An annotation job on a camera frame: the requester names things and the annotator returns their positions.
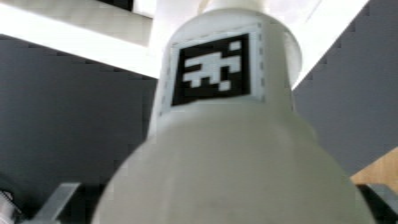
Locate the white lamp base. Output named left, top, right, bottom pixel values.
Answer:
left=0, top=0, right=372, bottom=91

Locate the white lamp bulb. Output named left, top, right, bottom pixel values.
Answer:
left=91, top=0, right=377, bottom=224

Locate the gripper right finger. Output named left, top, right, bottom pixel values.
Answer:
left=358, top=184, right=398, bottom=224

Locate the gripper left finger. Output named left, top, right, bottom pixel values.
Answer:
left=24, top=183, right=82, bottom=224

